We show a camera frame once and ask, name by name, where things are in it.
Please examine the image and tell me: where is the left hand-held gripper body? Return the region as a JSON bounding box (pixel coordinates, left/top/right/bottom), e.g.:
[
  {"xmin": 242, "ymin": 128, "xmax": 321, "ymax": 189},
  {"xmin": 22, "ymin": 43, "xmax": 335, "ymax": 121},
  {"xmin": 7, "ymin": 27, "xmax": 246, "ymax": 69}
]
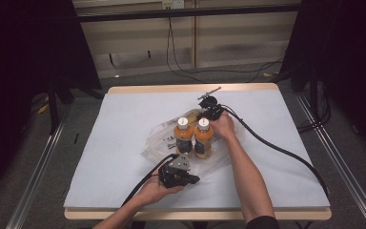
[{"xmin": 157, "ymin": 153, "xmax": 195, "ymax": 189}]

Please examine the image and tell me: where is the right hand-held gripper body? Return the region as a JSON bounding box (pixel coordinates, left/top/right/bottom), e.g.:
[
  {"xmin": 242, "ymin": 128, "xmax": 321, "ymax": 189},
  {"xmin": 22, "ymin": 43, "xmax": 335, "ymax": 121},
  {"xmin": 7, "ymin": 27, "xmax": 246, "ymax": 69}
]
[{"xmin": 197, "ymin": 86, "xmax": 227, "ymax": 122}]

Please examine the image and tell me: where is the translucent white plastic bag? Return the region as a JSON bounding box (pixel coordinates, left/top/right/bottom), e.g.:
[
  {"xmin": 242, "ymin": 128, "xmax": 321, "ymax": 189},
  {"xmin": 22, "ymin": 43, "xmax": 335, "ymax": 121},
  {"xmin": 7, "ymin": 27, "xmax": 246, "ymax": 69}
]
[{"xmin": 140, "ymin": 108, "xmax": 246, "ymax": 179}]

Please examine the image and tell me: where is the orange juice bottle white cap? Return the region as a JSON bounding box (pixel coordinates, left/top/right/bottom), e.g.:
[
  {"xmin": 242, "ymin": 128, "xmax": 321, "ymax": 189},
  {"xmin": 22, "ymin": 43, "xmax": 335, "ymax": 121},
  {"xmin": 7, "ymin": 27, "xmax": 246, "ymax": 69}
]
[
  {"xmin": 193, "ymin": 117, "xmax": 214, "ymax": 160},
  {"xmin": 173, "ymin": 116, "xmax": 194, "ymax": 156}
]

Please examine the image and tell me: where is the person's right hand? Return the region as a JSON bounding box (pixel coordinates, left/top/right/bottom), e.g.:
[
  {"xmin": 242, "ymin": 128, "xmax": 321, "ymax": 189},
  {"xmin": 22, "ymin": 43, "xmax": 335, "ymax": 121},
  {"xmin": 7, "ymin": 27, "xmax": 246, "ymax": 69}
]
[{"xmin": 210, "ymin": 111, "xmax": 237, "ymax": 141}]

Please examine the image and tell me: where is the person's left hand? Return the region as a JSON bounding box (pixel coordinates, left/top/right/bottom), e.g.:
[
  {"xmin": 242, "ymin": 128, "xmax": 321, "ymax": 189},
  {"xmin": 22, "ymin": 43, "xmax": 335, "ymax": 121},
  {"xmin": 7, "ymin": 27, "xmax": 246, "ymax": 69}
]
[{"xmin": 138, "ymin": 175, "xmax": 185, "ymax": 208}]

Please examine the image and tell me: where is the wooden table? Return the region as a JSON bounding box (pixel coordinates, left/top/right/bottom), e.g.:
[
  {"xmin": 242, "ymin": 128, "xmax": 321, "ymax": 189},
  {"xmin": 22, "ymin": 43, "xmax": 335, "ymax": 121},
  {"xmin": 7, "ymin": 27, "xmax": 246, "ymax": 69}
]
[{"xmin": 64, "ymin": 83, "xmax": 333, "ymax": 221}]

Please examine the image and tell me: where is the white table mat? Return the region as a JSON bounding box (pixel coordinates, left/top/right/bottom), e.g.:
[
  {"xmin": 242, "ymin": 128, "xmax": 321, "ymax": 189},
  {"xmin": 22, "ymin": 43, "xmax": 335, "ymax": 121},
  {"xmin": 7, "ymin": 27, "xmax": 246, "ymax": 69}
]
[{"xmin": 64, "ymin": 89, "xmax": 332, "ymax": 210}]

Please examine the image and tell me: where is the black sleeve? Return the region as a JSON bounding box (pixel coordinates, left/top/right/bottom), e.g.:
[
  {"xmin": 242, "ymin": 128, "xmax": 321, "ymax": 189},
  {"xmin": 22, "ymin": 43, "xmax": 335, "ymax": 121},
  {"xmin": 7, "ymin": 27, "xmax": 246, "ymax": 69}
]
[{"xmin": 245, "ymin": 215, "xmax": 280, "ymax": 229}]

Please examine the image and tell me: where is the dark curtain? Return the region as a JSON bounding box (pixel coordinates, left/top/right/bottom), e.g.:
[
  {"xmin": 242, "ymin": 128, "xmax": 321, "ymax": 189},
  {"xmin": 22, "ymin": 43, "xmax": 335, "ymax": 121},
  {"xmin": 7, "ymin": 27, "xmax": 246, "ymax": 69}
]
[
  {"xmin": 0, "ymin": 0, "xmax": 103, "ymax": 204},
  {"xmin": 279, "ymin": 0, "xmax": 366, "ymax": 160}
]

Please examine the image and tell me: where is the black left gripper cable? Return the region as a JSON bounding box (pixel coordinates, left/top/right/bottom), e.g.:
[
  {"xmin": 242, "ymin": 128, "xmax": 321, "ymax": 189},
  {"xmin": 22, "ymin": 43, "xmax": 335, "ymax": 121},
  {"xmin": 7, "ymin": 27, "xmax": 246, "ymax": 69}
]
[{"xmin": 121, "ymin": 153, "xmax": 180, "ymax": 208}]

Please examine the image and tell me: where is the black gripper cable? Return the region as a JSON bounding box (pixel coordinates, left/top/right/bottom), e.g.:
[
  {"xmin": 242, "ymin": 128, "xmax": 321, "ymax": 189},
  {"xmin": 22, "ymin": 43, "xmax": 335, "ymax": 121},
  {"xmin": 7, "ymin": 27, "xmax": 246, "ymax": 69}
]
[
  {"xmin": 220, "ymin": 104, "xmax": 330, "ymax": 197},
  {"xmin": 121, "ymin": 153, "xmax": 180, "ymax": 208}
]

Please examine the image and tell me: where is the black floor cable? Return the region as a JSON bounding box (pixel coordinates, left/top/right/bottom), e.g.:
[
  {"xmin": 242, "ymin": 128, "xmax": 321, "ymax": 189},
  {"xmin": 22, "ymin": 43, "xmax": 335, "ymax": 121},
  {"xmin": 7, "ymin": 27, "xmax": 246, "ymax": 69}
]
[{"xmin": 203, "ymin": 56, "xmax": 285, "ymax": 84}]

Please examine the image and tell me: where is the black socket cable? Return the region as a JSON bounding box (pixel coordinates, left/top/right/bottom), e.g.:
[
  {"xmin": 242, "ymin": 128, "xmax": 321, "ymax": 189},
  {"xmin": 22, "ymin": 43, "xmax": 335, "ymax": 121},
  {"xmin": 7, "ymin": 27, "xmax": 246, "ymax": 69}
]
[{"xmin": 165, "ymin": 8, "xmax": 208, "ymax": 84}]

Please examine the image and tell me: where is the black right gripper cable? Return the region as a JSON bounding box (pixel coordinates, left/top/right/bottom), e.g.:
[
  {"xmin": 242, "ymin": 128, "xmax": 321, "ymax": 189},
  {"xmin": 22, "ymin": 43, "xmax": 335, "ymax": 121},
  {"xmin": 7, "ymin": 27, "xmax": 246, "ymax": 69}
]
[{"xmin": 220, "ymin": 104, "xmax": 330, "ymax": 197}]

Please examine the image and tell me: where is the white wall socket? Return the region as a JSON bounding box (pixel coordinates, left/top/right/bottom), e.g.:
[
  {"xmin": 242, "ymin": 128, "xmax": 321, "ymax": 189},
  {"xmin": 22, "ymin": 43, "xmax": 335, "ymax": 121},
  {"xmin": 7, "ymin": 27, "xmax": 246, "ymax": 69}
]
[{"xmin": 161, "ymin": 0, "xmax": 185, "ymax": 10}]

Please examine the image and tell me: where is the bundle of black stand cables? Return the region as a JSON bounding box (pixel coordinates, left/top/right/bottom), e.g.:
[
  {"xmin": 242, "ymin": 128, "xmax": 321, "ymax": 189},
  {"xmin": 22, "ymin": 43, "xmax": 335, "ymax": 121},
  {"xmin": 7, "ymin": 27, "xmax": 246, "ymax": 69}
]
[{"xmin": 296, "ymin": 92, "xmax": 332, "ymax": 133}]

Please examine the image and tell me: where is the metal floor rail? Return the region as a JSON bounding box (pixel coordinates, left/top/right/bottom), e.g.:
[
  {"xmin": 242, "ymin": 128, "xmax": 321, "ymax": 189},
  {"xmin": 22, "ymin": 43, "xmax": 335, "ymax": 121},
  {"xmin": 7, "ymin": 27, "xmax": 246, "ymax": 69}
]
[
  {"xmin": 6, "ymin": 117, "xmax": 66, "ymax": 229},
  {"xmin": 295, "ymin": 94, "xmax": 366, "ymax": 229}
]

